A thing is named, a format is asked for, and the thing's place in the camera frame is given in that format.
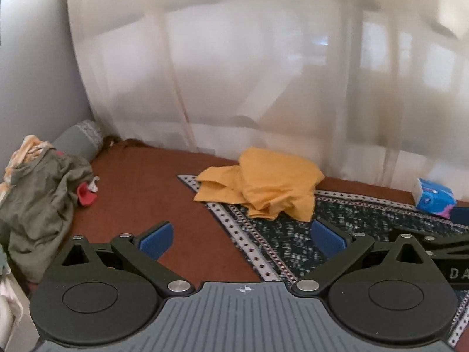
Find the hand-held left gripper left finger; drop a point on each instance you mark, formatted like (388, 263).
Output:
(157, 240)

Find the white fabric pile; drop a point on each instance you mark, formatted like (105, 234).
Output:
(9, 311)

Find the olive green garment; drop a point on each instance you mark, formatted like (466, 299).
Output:
(36, 205)

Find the yellow and white patterned cloth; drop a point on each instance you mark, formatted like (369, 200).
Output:
(29, 148)

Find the yellow garment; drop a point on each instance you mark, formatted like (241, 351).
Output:
(271, 179)

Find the small white cloth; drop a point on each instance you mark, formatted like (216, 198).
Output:
(95, 184)

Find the white sheer curtain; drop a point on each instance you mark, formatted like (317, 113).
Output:
(256, 62)

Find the red cloth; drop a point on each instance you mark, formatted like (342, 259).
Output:
(86, 196)

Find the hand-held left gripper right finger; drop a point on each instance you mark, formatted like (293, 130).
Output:
(328, 240)

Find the grey bolster pillow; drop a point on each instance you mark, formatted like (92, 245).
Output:
(77, 139)

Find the dark blue patterned rug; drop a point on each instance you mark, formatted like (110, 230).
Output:
(278, 234)

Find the blue tissue pack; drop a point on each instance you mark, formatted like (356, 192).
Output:
(432, 198)

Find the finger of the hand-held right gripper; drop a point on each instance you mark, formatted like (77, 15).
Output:
(439, 240)
(462, 217)

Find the brown bed sheet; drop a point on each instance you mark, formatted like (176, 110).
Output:
(146, 190)

